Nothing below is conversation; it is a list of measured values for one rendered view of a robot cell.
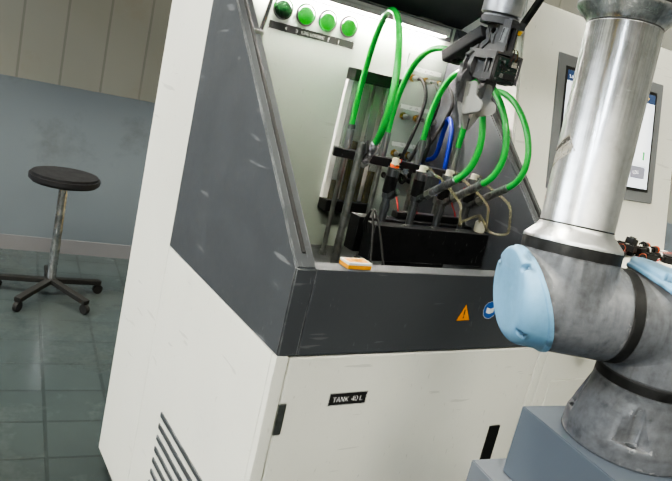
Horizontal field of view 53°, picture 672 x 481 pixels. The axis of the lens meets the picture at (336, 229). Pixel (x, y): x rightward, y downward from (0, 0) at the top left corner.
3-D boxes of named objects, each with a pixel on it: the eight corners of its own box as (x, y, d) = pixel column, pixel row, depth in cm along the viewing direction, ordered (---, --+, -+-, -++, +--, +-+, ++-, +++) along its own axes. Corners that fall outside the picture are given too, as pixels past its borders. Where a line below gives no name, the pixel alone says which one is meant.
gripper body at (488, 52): (486, 82, 123) (505, 14, 120) (455, 76, 130) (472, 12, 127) (515, 90, 127) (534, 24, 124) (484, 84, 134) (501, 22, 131)
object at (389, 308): (297, 356, 116) (317, 268, 113) (285, 345, 120) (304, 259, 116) (538, 346, 150) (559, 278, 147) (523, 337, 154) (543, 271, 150)
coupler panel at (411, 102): (387, 172, 178) (417, 53, 171) (380, 169, 181) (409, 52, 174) (425, 177, 185) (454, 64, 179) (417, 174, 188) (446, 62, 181)
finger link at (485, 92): (481, 133, 128) (495, 85, 126) (461, 128, 133) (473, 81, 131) (493, 136, 130) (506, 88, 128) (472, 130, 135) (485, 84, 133)
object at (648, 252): (625, 262, 168) (632, 241, 167) (590, 248, 177) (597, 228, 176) (676, 265, 181) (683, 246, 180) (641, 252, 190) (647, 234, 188)
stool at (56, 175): (97, 280, 345) (114, 169, 333) (109, 316, 305) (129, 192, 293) (-10, 273, 323) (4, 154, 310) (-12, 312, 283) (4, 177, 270)
